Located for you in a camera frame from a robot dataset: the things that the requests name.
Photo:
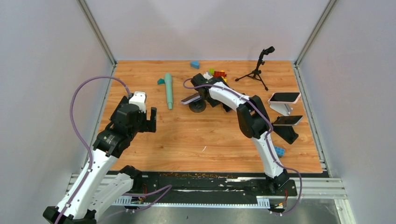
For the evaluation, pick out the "phone with lavender case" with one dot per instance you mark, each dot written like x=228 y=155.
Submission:
x=190 y=99

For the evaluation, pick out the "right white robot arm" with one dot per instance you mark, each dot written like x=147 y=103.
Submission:
x=253 y=122

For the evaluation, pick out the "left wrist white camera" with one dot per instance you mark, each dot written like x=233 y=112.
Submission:
x=139 y=99

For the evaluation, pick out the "phone with pink-edged black case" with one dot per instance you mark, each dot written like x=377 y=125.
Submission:
x=226 y=108

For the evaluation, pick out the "blue lego brick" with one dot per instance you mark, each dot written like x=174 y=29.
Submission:
x=279 y=151

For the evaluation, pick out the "round black phone stand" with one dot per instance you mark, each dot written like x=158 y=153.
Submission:
x=197 y=106

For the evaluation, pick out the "black mini tripod stand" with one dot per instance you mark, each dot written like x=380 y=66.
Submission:
x=256 y=73

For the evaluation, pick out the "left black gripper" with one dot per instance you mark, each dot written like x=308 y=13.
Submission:
x=149 y=125

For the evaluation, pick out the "phone with pink case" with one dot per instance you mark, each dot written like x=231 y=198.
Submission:
x=285 y=97

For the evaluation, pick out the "teal toy microphone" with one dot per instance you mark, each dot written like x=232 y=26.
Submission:
x=169 y=90

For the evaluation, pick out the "phone with white edge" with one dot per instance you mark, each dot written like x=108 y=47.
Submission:
x=288 y=120

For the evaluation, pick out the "white phone stand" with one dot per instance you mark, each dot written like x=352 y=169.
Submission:
x=283 y=109

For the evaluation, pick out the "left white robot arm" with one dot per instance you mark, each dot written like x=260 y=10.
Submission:
x=83 y=204

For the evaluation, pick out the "blue triangular block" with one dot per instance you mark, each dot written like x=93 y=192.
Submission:
x=195 y=64

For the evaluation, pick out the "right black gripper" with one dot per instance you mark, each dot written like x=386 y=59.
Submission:
x=214 y=103

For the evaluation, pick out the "colourful toy brick car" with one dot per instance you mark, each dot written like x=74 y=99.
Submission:
x=218 y=73

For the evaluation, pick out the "dark teal small block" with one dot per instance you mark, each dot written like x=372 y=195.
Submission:
x=161 y=81

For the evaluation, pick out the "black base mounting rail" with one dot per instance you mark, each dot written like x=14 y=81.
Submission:
x=243 y=190

